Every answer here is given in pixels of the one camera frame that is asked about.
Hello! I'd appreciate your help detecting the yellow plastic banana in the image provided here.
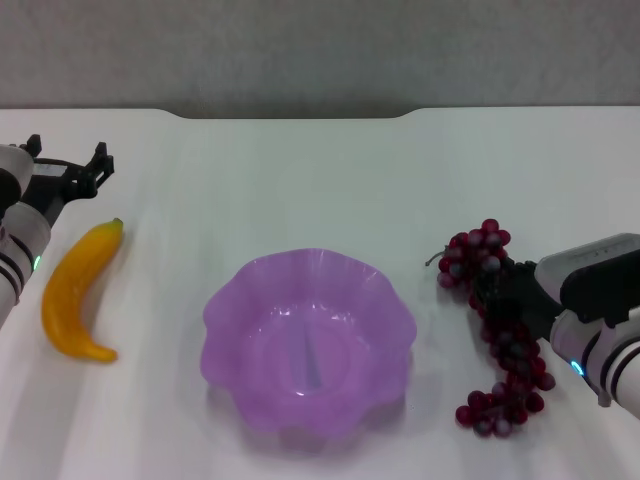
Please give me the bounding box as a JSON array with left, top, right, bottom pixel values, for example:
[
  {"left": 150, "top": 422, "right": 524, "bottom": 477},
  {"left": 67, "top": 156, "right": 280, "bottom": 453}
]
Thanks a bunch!
[{"left": 41, "top": 217, "right": 125, "bottom": 365}]

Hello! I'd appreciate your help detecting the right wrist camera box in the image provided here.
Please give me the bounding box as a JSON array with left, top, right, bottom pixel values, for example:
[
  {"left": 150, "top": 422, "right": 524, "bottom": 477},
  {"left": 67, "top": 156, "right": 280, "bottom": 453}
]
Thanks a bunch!
[{"left": 534, "top": 233, "right": 640, "bottom": 329}]

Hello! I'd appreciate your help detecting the dark red grape bunch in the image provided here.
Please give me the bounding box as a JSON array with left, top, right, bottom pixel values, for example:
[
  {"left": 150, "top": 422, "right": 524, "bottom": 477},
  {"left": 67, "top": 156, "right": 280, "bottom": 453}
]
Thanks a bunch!
[{"left": 424, "top": 218, "right": 556, "bottom": 439}]

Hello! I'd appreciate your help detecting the purple wavy plastic bowl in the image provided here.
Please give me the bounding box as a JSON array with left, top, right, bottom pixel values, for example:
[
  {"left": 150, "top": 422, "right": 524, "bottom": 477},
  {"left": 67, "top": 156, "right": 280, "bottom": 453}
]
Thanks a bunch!
[{"left": 199, "top": 247, "right": 419, "bottom": 444}]

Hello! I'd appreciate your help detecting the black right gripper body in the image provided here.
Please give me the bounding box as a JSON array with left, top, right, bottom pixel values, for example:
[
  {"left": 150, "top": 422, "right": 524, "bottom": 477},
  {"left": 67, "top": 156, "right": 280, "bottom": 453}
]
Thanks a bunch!
[{"left": 499, "top": 259, "right": 565, "bottom": 349}]

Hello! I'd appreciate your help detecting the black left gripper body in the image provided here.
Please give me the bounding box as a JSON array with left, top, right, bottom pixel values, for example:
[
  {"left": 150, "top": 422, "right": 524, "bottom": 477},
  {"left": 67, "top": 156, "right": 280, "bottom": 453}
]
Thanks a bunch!
[{"left": 20, "top": 158, "right": 82, "bottom": 230}]

